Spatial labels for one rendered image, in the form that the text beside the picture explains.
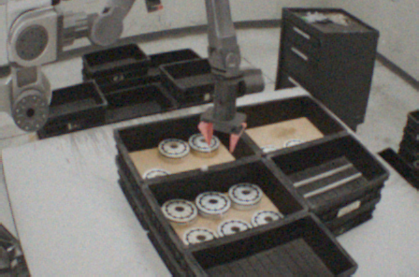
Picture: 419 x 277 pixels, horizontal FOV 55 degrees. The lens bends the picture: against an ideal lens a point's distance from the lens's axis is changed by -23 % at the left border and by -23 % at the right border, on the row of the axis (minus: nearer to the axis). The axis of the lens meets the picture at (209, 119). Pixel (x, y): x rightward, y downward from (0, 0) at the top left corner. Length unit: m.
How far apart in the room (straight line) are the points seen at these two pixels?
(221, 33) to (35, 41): 0.49
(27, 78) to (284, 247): 0.92
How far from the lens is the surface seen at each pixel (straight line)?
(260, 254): 1.38
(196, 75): 2.99
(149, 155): 1.71
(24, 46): 1.06
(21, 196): 1.77
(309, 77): 3.09
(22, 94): 1.38
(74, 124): 2.49
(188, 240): 1.36
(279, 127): 1.93
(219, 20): 1.22
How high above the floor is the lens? 1.83
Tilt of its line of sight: 31 degrees down
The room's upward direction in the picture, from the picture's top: 5 degrees clockwise
